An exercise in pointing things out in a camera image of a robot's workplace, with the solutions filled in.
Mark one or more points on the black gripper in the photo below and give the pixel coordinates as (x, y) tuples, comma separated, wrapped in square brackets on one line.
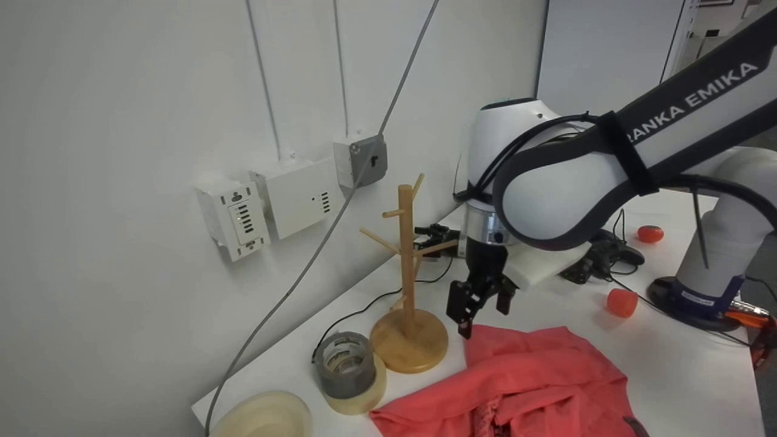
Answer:
[(485, 278)]

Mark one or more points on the orange-red shirt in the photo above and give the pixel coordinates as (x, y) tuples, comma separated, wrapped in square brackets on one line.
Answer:
[(520, 384)]

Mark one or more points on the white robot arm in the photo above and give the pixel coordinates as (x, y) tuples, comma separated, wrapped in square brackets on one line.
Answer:
[(552, 180)]

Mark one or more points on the wooden mug tree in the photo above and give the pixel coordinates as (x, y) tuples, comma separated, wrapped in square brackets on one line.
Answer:
[(406, 339)]

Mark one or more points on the black adapter on table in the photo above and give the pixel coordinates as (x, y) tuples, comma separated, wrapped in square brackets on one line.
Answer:
[(605, 250)]

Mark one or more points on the small orange cup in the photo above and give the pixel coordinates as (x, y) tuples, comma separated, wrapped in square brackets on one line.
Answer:
[(621, 303)]

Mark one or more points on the blue white handheld tool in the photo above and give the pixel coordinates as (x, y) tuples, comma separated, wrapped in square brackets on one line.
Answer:
[(720, 311)]

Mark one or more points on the cream tape roll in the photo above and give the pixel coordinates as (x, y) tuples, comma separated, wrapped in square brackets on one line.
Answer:
[(274, 413)]

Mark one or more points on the grey wall junction box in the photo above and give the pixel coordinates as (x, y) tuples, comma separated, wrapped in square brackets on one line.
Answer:
[(363, 161)]

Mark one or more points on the white wall socket box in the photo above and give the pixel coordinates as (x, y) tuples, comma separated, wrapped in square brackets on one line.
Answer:
[(300, 196)]

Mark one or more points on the white wall outlet plate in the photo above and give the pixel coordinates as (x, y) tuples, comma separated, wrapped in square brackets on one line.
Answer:
[(233, 214)]

